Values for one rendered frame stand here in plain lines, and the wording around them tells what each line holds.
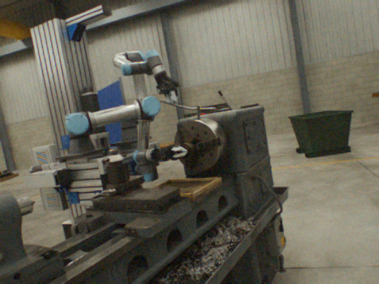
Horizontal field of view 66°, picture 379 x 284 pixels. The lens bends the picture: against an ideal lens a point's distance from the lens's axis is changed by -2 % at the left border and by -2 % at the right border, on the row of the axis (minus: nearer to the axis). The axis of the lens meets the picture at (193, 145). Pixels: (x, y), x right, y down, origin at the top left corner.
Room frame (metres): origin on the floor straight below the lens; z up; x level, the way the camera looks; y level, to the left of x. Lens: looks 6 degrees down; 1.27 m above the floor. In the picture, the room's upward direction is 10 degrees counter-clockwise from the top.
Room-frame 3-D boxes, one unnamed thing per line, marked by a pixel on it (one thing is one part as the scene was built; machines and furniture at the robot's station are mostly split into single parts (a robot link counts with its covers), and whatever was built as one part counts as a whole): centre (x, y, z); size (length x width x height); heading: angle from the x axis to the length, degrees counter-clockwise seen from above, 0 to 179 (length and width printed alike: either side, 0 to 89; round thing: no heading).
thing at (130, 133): (2.23, 0.45, 1.21); 0.15 x 0.15 x 0.10
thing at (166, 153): (1.68, 0.18, 1.08); 0.12 x 0.09 x 0.08; 57
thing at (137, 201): (1.31, 0.31, 0.95); 0.43 x 0.17 x 0.05; 57
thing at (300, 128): (6.33, -2.73, 0.43); 1.34 x 0.94 x 0.85; 175
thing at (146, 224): (1.26, 0.33, 0.90); 0.47 x 0.30 x 0.06; 57
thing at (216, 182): (1.59, 0.11, 0.89); 0.36 x 0.30 x 0.04; 57
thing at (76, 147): (1.78, 0.67, 1.21); 0.15 x 0.15 x 0.10
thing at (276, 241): (2.01, -0.47, 0.41); 0.34 x 0.17 x 0.82; 147
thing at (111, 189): (1.37, 0.35, 0.99); 0.20 x 0.10 x 0.05; 147
